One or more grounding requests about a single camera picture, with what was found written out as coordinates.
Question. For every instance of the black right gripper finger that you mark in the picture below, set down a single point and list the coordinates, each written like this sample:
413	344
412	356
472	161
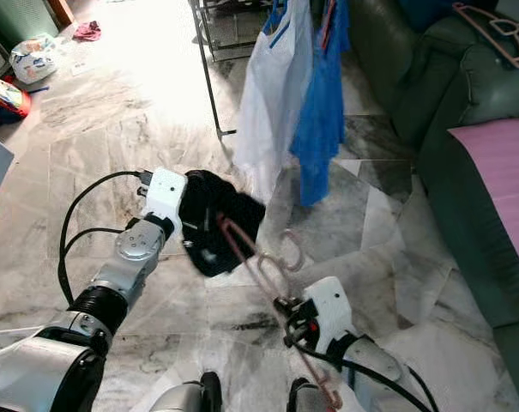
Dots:
283	303

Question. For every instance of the brown plastic clothes hanger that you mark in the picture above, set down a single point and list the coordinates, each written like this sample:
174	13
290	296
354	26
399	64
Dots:
300	251
491	30

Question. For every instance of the navy garment white piping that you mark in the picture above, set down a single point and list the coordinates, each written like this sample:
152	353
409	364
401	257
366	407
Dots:
199	232

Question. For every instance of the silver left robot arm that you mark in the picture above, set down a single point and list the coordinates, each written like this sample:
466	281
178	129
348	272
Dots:
139	249

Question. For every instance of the orange plastic clothes hanger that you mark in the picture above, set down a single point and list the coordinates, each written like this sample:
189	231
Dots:
334	26

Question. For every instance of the robot right leg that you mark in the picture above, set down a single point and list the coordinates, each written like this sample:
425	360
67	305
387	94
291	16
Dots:
309	396

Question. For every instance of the robot leg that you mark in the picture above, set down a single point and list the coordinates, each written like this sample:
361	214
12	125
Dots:
309	396
186	395

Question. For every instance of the robot left leg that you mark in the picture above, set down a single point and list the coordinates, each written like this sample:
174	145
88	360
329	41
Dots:
186	395

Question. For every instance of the blue t-shirt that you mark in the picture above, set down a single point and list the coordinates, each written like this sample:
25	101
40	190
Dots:
319	137

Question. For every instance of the white t-shirt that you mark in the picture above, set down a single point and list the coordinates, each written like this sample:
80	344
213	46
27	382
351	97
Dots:
272	103

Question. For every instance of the pink mat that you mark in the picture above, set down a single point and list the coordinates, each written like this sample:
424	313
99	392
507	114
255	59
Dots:
499	189

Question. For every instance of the black metal clothes rack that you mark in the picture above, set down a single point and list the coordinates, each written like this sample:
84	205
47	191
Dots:
208	73

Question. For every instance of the dark green sofa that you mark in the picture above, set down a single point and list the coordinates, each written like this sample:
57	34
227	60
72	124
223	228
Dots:
439	86

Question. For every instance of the red printed bag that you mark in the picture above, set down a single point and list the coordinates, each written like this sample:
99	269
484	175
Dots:
6	99

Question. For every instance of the dark blue cloth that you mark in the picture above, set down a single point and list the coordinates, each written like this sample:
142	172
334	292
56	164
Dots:
426	12

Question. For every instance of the magenta crumpled cloth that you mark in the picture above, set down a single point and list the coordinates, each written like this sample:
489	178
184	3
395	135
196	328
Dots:
87	32

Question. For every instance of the white printed plastic bag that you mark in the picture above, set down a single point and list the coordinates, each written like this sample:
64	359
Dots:
36	60

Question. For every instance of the dark green cabinet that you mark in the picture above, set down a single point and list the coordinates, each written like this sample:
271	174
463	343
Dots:
23	17

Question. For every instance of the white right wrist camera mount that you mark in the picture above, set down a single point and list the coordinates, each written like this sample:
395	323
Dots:
329	305

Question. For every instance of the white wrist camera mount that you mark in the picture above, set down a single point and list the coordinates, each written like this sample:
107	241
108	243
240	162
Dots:
329	305
165	193

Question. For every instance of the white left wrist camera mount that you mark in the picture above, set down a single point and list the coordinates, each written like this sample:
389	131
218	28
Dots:
165	193

